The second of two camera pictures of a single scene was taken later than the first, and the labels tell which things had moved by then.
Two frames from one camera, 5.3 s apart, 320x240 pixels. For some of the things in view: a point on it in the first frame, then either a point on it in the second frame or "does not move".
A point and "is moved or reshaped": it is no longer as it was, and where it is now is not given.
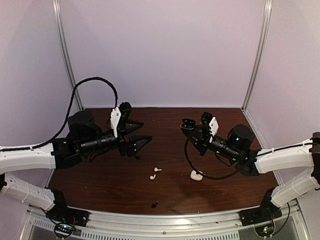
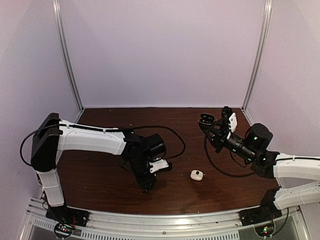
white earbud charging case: (195, 176) does not move
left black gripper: (129, 147) to (143, 182)
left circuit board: (64, 229) does not move
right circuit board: (266, 230) does not move
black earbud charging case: (188, 123) is moved or reshaped
